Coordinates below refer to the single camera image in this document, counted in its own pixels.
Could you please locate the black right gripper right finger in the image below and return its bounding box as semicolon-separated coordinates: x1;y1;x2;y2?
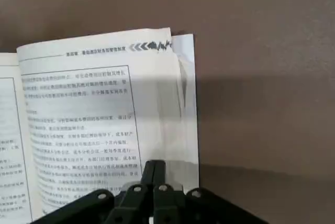
155;160;270;224

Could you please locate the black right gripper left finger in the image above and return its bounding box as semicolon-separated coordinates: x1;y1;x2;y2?
30;160;155;224

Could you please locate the white paperback book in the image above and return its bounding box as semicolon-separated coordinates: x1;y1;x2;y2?
0;27;200;224

